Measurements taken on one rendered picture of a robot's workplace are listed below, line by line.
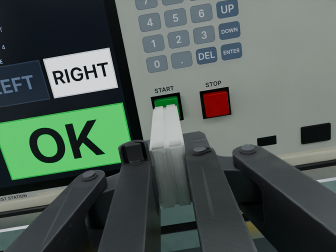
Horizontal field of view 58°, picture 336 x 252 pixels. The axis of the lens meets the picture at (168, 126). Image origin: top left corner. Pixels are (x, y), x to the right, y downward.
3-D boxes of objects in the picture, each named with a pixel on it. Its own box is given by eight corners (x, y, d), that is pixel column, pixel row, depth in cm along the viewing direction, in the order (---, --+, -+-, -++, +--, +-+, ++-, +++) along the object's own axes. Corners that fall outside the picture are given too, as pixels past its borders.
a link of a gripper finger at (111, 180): (158, 219, 12) (83, 230, 12) (159, 163, 17) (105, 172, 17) (151, 185, 11) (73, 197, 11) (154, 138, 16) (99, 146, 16)
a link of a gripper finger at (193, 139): (189, 178, 11) (269, 166, 11) (180, 133, 16) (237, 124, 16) (194, 213, 12) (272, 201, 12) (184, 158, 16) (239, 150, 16)
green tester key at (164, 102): (180, 119, 24) (177, 97, 23) (158, 123, 24) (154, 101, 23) (180, 116, 25) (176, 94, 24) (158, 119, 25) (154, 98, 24)
